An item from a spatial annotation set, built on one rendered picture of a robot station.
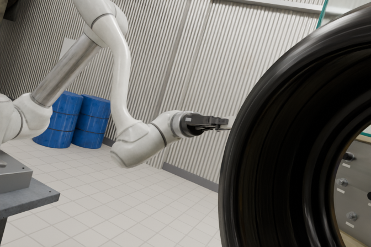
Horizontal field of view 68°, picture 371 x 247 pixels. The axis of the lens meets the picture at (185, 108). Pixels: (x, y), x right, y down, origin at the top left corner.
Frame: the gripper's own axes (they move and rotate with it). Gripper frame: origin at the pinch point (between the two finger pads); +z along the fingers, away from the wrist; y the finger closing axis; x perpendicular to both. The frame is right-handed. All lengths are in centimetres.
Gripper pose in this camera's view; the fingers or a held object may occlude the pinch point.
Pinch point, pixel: (231, 122)
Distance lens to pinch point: 72.6
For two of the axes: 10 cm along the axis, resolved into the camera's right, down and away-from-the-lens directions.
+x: -1.6, 9.7, -1.7
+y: 8.5, 2.3, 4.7
